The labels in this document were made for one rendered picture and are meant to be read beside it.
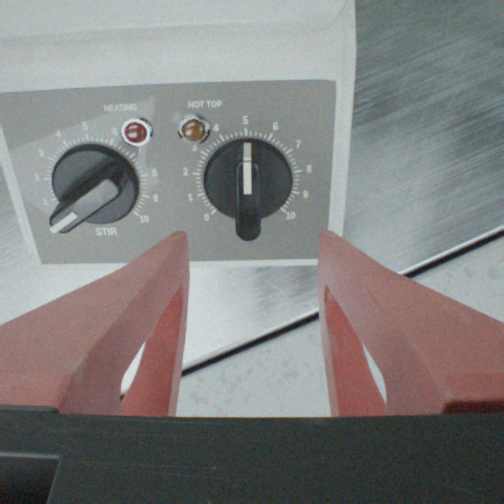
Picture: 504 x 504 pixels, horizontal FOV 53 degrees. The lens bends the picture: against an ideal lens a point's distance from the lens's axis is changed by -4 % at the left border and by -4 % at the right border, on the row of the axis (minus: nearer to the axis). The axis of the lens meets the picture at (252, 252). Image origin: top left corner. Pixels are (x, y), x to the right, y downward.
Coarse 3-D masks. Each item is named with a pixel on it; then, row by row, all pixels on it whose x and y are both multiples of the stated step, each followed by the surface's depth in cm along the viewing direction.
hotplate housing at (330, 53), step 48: (0, 48) 17; (48, 48) 17; (96, 48) 17; (144, 48) 17; (192, 48) 17; (240, 48) 17; (288, 48) 17; (336, 48) 17; (336, 96) 17; (0, 144) 19; (336, 144) 18; (336, 192) 20
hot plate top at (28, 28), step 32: (0, 0) 15; (32, 0) 15; (64, 0) 15; (96, 0) 15; (128, 0) 15; (160, 0) 15; (192, 0) 15; (224, 0) 15; (256, 0) 15; (288, 0) 15; (320, 0) 15; (0, 32) 15; (32, 32) 15; (64, 32) 15; (96, 32) 15; (128, 32) 15; (160, 32) 15; (192, 32) 15; (224, 32) 15
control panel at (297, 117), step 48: (0, 96) 17; (48, 96) 17; (96, 96) 17; (144, 96) 17; (192, 96) 17; (240, 96) 17; (288, 96) 17; (48, 144) 18; (144, 144) 18; (192, 144) 18; (288, 144) 18; (48, 192) 19; (144, 192) 19; (192, 192) 19; (48, 240) 21; (96, 240) 21; (144, 240) 21; (192, 240) 21; (240, 240) 21; (288, 240) 21
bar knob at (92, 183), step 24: (96, 144) 18; (72, 168) 18; (96, 168) 18; (120, 168) 18; (72, 192) 18; (96, 192) 17; (120, 192) 17; (72, 216) 18; (96, 216) 19; (120, 216) 19
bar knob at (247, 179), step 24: (240, 144) 18; (264, 144) 18; (216, 168) 18; (240, 168) 17; (264, 168) 18; (288, 168) 18; (216, 192) 19; (240, 192) 17; (264, 192) 19; (288, 192) 19; (240, 216) 18; (264, 216) 20
